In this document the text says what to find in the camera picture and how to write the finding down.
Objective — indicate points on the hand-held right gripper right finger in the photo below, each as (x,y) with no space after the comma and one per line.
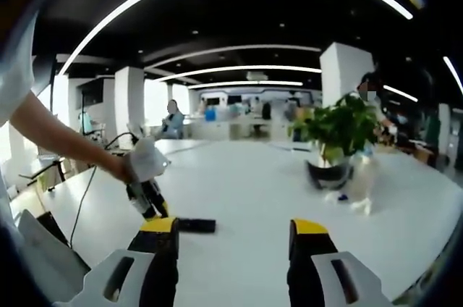
(307,271)

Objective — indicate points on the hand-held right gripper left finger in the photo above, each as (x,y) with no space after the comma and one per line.
(159,271)

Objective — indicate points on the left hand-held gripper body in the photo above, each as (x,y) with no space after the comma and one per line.
(148,158)

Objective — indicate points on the black remote control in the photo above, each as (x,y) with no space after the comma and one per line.
(197,225)

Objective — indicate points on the white square pillar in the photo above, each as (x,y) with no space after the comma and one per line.
(340,68)
(128,97)

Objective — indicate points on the blue box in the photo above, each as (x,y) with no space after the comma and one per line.
(210,115)

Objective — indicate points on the crumpled white tissue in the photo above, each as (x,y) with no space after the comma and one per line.
(361,207)
(331,196)

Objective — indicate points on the small blue object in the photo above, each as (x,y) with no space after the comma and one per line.
(342,197)

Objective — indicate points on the light grey panel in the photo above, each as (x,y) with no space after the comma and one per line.
(54,256)

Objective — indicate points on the clear plastic bottle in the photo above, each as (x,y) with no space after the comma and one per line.
(365,176)

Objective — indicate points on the white plant pot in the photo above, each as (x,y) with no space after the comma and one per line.
(340,161)

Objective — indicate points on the curved ceiling light strip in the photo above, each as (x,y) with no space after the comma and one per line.
(253,67)
(253,82)

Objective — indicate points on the green leafy plant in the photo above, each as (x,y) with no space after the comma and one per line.
(340,122)

